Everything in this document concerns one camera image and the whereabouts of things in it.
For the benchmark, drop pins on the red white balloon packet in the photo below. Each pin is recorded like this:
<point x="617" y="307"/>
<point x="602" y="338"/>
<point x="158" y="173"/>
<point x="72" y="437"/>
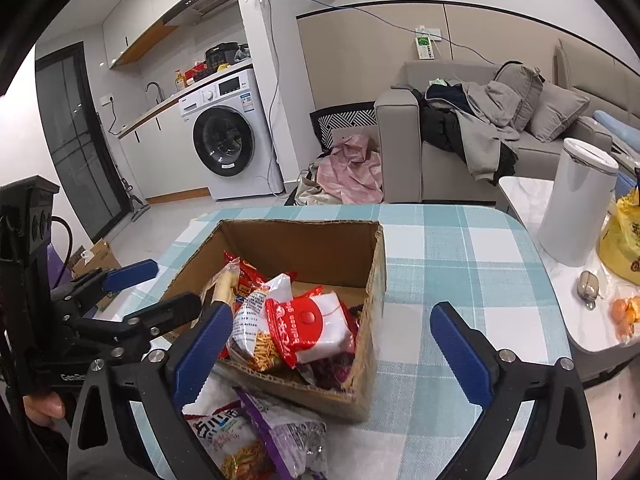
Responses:
<point x="320" y="330"/>

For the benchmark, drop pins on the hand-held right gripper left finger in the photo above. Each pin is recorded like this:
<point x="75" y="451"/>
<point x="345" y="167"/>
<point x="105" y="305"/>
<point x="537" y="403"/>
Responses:
<point x="205" y="355"/>

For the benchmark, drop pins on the grey earbud case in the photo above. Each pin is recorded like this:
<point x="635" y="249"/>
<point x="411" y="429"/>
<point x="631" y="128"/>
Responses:
<point x="586" y="285"/>

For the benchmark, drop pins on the black cooker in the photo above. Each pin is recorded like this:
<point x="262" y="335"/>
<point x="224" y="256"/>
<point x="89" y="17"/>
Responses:
<point x="220" y="55"/>

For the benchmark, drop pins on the white red instant noodle packet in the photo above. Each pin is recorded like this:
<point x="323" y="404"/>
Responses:
<point x="250" y="320"/>

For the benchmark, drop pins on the red egg roll packet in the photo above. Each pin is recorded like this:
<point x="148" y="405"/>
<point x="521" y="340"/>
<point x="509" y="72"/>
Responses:
<point x="247" y="272"/>

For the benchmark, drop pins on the white remote control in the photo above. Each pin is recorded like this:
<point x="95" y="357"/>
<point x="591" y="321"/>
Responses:
<point x="424" y="47"/>

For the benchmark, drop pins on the purple bag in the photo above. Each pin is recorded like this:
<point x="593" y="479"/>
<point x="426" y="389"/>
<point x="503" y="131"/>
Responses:
<point x="56" y="265"/>

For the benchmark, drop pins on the yellow plastic bag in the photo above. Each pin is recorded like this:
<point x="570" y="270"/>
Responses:
<point x="622" y="245"/>

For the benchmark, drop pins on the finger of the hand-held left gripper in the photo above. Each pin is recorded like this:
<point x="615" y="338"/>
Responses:
<point x="170" y="312"/>
<point x="130" y="275"/>

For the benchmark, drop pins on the purple silver snack packet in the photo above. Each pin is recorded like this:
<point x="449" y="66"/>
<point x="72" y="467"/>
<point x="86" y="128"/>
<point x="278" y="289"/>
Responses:
<point x="290" y="435"/>

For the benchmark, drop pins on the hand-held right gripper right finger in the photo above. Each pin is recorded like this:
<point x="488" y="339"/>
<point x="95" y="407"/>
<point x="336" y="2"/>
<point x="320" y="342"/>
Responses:
<point x="460" y="355"/>

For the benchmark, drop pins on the grey cushion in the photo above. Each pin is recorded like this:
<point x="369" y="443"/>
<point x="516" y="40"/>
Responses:
<point x="560" y="110"/>
<point x="520" y="90"/>

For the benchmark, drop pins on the dark glass door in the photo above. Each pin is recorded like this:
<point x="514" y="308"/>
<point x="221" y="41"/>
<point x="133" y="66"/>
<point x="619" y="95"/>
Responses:
<point x="75" y="135"/>

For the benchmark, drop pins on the white side table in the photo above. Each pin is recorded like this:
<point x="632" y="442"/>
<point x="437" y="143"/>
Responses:
<point x="575" y="330"/>

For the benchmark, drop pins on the grey jacket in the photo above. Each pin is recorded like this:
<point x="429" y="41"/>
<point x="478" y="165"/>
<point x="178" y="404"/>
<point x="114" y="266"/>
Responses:
<point x="485" y="125"/>

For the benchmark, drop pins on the light blue pillow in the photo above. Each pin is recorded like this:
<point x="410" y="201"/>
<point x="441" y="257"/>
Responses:
<point x="615" y="125"/>

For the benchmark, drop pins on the white washing machine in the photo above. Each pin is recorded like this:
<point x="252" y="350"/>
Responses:
<point x="225" y="95"/>

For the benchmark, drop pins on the red container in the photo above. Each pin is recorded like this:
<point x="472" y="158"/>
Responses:
<point x="196" y="72"/>

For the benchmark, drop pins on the floor mop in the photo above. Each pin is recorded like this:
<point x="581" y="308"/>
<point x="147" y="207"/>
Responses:
<point x="134" y="200"/>

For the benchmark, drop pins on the dark jacket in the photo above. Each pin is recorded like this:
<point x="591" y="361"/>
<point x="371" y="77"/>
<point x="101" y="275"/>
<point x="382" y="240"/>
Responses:
<point x="440" y="125"/>

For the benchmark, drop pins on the tangerine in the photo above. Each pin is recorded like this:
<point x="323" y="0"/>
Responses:
<point x="627" y="332"/>
<point x="621" y="310"/>
<point x="635" y="310"/>

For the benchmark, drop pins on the kitchen faucet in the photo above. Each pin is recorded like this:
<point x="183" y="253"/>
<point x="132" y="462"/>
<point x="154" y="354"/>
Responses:
<point x="155" y="87"/>

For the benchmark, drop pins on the white fried noodle packet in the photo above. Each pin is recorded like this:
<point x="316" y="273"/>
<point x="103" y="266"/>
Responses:
<point x="225" y="435"/>

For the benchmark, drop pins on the white kitchen counter cabinet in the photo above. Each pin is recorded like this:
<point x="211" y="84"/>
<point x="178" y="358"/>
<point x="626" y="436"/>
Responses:
<point x="160" y="160"/>

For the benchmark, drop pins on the pink cloth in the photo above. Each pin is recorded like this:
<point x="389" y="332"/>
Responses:
<point x="350" y="170"/>

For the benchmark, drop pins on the small cardboard box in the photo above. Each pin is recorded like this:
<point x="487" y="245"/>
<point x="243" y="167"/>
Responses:
<point x="100" y="257"/>

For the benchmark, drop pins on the black white patterned bag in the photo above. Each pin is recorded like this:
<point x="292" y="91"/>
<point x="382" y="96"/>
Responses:
<point x="340" y="120"/>

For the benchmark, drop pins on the yellow bottle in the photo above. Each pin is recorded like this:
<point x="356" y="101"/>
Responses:
<point x="179" y="81"/>

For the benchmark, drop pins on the person's left hand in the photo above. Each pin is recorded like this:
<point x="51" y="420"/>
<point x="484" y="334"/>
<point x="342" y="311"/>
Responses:
<point x="45" y="407"/>

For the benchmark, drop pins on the grey sofa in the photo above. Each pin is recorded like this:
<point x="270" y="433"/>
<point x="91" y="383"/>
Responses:
<point x="400" y="150"/>

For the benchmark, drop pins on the brown cardboard box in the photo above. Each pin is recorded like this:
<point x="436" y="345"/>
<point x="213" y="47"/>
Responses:
<point x="310" y="245"/>

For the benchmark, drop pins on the white wall cabinet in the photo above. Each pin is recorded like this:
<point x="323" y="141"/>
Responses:
<point x="135" y="25"/>

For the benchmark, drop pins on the white trash bin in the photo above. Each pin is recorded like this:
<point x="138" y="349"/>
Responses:
<point x="575" y="200"/>

